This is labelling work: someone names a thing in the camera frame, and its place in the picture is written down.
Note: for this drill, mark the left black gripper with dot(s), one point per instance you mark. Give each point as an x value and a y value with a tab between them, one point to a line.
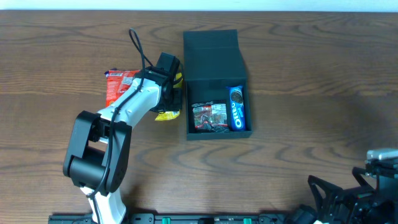
173	101

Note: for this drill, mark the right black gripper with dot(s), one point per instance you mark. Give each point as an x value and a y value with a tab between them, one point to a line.
337	199

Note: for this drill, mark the yellow snack packet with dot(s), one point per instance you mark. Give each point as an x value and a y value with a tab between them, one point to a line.
170	115

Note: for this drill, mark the black snack packet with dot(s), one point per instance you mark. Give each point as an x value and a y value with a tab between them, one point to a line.
210	117

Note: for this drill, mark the black box with lid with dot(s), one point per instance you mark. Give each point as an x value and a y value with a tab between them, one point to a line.
212	63

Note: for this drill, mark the blue Oreo packet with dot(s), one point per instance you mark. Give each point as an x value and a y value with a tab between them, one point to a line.
236	100

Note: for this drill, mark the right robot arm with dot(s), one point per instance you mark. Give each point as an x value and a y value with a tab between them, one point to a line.
310	215

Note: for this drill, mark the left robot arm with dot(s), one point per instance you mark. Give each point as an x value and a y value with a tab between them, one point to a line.
97	155

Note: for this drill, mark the orange Reese's packet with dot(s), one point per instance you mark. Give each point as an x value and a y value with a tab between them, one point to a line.
118	81

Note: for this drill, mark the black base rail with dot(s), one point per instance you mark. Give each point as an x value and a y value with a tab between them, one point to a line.
149	218

